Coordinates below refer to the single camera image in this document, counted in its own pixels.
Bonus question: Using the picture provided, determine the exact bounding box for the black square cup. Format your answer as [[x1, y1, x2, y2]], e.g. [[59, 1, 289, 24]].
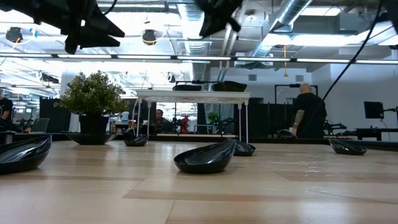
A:
[[211, 80, 248, 93]]

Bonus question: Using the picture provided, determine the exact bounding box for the black teardrop plate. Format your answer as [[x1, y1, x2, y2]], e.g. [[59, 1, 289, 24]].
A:
[[124, 134, 150, 147], [66, 133, 118, 146], [328, 138, 368, 156], [0, 134, 52, 175], [173, 138, 236, 175], [233, 139, 257, 157]]

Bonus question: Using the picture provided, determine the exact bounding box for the yellow hanging cord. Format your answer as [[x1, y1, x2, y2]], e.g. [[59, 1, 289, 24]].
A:
[[282, 45, 289, 78]]

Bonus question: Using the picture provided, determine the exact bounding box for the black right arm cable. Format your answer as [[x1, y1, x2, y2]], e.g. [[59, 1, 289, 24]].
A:
[[298, 0, 384, 138]]

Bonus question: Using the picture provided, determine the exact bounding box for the silver air duct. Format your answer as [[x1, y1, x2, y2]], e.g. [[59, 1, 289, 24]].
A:
[[178, 0, 214, 82], [248, 0, 313, 60]]

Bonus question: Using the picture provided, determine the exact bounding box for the green plant in black pot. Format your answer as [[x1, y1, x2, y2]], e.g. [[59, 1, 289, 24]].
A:
[[53, 70, 131, 139]]

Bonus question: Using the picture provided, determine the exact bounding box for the black computer monitor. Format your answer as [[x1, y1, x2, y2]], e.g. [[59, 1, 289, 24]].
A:
[[363, 101, 385, 120]]

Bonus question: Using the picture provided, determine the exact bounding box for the black background desk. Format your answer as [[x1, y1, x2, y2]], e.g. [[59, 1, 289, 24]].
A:
[[354, 127, 398, 141]]

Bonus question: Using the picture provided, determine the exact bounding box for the grey chair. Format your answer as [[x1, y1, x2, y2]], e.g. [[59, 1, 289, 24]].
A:
[[30, 117, 50, 134]]

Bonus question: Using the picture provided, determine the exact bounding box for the white wire shelf rack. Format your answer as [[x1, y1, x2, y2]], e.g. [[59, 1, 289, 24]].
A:
[[135, 89, 252, 146]]

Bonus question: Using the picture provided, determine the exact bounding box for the person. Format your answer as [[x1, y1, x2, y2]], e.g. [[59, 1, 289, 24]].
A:
[[0, 90, 15, 133], [154, 108, 171, 134], [290, 82, 328, 139]]

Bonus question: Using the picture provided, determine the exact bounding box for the black partition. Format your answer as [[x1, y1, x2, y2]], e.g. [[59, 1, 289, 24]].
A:
[[39, 98, 71, 134]]

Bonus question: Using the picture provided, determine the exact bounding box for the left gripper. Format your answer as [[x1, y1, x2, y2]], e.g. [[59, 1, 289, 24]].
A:
[[36, 0, 126, 55]]

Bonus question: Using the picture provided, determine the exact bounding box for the black metal table frame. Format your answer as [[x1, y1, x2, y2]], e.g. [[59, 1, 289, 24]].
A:
[[0, 132, 398, 152]]

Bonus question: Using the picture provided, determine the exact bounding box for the ceiling light strip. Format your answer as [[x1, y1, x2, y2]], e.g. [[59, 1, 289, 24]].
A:
[[0, 53, 398, 64]]

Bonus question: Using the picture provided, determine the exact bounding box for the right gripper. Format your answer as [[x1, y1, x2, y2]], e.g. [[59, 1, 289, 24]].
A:
[[195, 0, 245, 39]]

